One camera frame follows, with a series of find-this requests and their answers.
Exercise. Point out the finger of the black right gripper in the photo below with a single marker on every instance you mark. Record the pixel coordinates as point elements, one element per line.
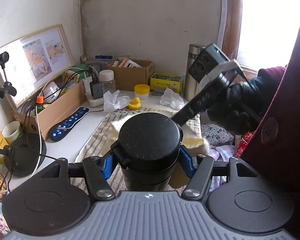
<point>200,103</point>

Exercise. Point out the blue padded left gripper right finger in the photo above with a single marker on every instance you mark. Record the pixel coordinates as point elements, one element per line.
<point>187,161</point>

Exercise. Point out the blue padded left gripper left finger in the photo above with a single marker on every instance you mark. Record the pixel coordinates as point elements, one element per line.
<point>107,165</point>

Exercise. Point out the white fluffy cloth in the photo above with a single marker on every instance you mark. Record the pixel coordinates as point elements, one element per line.
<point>196,145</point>

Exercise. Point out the black thermos flask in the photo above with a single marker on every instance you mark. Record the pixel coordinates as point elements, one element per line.
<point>147,149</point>

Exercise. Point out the black gloved right hand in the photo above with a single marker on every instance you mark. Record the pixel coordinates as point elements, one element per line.
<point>238,109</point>

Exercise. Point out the stainless steel thermos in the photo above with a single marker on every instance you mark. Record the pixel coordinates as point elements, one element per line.
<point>190,81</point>

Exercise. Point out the white crumpled tissue right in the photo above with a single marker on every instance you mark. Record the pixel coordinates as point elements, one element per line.
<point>172,99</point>

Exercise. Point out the white crumpled tissue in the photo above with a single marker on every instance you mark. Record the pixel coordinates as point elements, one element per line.
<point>172,99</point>
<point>113,101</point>

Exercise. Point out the yellow tin box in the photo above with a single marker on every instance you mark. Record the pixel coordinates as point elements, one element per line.
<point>163,81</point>

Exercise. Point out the yellow lid plastic jar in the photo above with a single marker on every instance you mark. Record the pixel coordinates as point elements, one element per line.
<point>142,91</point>

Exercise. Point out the yellow rubber duck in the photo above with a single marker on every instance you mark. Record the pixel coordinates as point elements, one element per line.
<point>135,103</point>

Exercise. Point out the blue remote control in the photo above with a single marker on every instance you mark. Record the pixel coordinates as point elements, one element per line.
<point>61,129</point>

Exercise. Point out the white crumpled tissue left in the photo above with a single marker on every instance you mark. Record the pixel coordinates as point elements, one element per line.
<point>113,101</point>

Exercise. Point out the small cardboard box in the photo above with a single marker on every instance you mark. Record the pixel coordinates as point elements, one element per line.
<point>127,78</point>

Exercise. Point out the black power adapter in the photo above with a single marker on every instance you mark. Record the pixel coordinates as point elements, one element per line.
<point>96,89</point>

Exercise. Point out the black round lamp base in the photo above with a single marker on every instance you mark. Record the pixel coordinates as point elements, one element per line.
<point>23,154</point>

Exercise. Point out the long cardboard box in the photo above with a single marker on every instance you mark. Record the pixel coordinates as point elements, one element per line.
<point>61,108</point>

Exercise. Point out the clear jar white lid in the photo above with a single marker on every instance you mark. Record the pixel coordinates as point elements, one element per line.
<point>107,80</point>

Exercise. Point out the green bottle orange cap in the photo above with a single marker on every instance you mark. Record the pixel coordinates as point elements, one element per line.
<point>40,103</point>

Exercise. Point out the framed baby photo picture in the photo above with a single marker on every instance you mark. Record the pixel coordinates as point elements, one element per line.
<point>34,60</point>

